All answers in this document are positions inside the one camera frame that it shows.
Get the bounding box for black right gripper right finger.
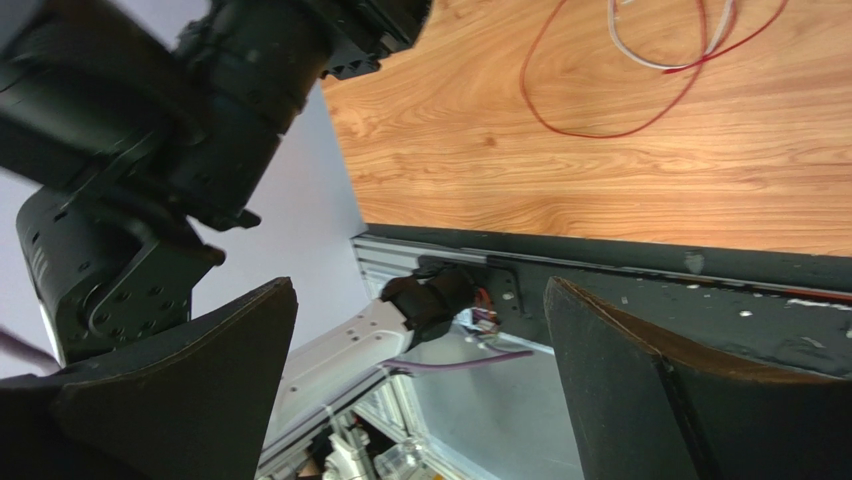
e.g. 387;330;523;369
543;277;851;479

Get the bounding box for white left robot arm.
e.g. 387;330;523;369
1;1;475;479

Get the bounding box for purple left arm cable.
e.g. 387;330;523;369
0;326;535;377

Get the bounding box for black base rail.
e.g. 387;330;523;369
353;225;851;379

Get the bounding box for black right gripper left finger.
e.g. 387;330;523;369
1;277;298;479

